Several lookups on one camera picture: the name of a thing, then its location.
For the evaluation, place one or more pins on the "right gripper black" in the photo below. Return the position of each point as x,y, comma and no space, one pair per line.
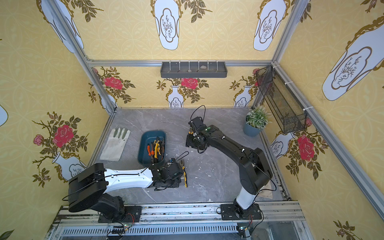
191,141

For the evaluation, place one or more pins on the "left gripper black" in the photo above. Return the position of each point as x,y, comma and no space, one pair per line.
179,174

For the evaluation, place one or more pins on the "teal plastic storage box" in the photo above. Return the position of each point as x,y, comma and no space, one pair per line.
152,148

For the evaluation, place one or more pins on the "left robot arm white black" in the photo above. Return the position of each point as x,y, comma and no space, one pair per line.
90,189

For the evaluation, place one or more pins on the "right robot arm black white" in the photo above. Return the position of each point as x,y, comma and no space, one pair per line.
254,169

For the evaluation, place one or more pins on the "blue flower pot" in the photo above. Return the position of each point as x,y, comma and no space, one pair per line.
250,131

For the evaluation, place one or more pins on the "left work glove beige green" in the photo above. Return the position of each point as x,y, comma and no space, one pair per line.
115,145

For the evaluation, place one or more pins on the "green white artificial plant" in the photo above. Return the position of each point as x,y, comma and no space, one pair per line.
258,117

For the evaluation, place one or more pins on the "right work glove beige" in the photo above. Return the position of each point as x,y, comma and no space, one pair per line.
267,191

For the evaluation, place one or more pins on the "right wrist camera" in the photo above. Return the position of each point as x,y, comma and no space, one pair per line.
197,124

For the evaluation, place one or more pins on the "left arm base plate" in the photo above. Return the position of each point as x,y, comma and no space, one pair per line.
132,215

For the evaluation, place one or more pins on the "grey wall shelf tray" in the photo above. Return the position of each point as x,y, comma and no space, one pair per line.
193,69

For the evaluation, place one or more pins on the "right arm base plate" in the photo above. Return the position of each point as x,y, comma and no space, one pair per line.
232,212

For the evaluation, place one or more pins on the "black wire mesh basket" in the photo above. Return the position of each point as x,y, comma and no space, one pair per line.
285,108

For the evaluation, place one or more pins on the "aluminium front rail frame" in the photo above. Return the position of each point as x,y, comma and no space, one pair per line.
281,220

